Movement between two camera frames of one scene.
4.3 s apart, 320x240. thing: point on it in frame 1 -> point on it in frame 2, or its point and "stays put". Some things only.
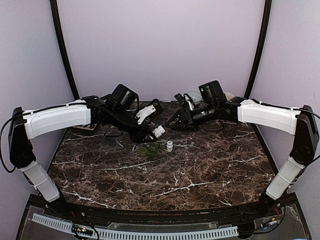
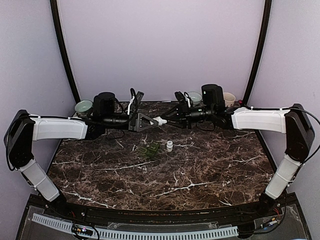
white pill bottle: x=158 y=131 -> x=160 y=121
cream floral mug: x=229 y=96 stays put
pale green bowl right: x=196 y=97 stays put
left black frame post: x=54 y=12 stays put
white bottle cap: x=169 y=146 stays put
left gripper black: x=138 y=137 -> x=132 y=128
